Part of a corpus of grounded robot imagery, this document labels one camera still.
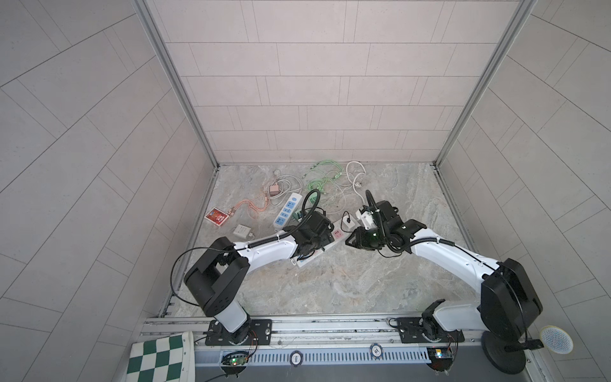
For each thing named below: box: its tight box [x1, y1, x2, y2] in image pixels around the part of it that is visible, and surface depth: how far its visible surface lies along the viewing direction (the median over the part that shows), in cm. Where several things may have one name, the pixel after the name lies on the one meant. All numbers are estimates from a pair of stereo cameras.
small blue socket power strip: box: [273, 192, 304, 232], surface depth 98 cm
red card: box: [203, 206, 230, 227], surface depth 98 cm
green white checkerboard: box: [125, 330, 195, 382], surface depth 67 cm
